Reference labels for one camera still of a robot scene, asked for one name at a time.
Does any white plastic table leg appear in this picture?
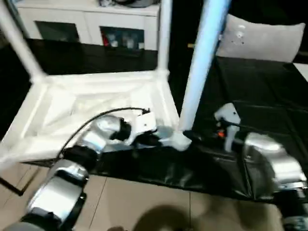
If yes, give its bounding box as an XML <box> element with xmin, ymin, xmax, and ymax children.
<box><xmin>0</xmin><ymin>0</ymin><xmax>46</xmax><ymax>83</ymax></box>
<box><xmin>157</xmin><ymin>0</ymin><xmax>173</xmax><ymax>78</ymax></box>
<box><xmin>178</xmin><ymin>0</ymin><xmax>232</xmax><ymax>136</ymax></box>

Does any white plastic table top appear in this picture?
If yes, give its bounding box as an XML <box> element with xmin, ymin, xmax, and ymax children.
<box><xmin>0</xmin><ymin>69</ymin><xmax>193</xmax><ymax>167</ymax></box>

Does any black mat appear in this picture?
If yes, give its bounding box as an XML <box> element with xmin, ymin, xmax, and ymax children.
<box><xmin>0</xmin><ymin>38</ymin><xmax>308</xmax><ymax>202</ymax></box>

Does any white flat panel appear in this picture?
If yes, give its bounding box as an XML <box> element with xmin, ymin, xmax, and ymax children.
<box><xmin>292</xmin><ymin>63</ymin><xmax>308</xmax><ymax>80</ymax></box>

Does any grey cushion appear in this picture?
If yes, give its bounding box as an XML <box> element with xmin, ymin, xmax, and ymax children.
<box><xmin>216</xmin><ymin>13</ymin><xmax>304</xmax><ymax>63</ymax></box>

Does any grey bag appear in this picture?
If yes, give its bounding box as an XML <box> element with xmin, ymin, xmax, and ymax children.
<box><xmin>113</xmin><ymin>0</ymin><xmax>157</xmax><ymax>7</ymax></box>

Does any white cabinet with glass doors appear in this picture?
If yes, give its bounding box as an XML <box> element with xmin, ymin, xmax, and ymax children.
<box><xmin>18</xmin><ymin>0</ymin><xmax>161</xmax><ymax>51</ymax></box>

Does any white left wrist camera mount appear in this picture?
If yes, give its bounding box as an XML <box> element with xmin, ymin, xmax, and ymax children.
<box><xmin>128</xmin><ymin>111</ymin><xmax>157</xmax><ymax>147</ymax></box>

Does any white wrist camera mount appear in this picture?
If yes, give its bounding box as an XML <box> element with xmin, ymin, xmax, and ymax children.
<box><xmin>128</xmin><ymin>111</ymin><xmax>157</xmax><ymax>147</ymax></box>
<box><xmin>213</xmin><ymin>103</ymin><xmax>242</xmax><ymax>153</ymax></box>

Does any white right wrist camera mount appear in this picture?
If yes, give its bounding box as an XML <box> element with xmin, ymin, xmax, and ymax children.
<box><xmin>213</xmin><ymin>103</ymin><xmax>242</xmax><ymax>153</ymax></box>

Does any black metal frame bar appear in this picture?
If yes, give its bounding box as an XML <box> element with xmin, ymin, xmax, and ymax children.
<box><xmin>0</xmin><ymin>177</ymin><xmax>25</xmax><ymax>196</ymax></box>

